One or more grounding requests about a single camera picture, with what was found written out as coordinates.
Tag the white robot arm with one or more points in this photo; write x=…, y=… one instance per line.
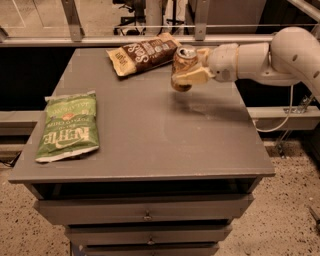
x=291, y=57

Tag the black office chair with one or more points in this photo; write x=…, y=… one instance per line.
x=133, y=25

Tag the middle grey drawer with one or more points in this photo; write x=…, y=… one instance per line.
x=148, y=235

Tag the top grey drawer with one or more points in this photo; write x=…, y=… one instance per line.
x=150, y=209

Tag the bottom grey drawer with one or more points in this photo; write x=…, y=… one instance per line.
x=194, y=249

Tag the orange soda can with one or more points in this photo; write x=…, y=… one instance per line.
x=184, y=59

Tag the metal window rail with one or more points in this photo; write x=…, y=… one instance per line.
x=115, y=41

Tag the grey drawer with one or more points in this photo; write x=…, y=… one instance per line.
x=150, y=209
x=194, y=249
x=148, y=235

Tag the brown chip bag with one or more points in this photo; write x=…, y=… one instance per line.
x=142, y=56

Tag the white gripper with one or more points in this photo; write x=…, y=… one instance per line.
x=222, y=62

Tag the green kettle chip bag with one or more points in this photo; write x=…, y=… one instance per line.
x=70, y=127

